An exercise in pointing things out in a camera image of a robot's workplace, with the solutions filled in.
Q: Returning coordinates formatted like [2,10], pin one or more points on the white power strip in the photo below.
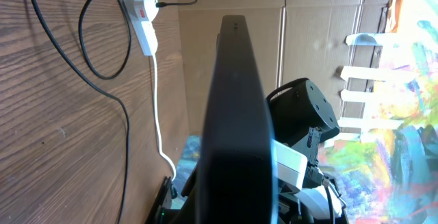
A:
[144,31]

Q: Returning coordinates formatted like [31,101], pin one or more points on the white USB charger adapter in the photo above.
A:
[145,10]

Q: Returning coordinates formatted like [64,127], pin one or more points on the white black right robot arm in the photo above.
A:
[301,119]

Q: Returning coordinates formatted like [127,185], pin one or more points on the blue Samsung Galaxy phone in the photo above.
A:
[236,180]

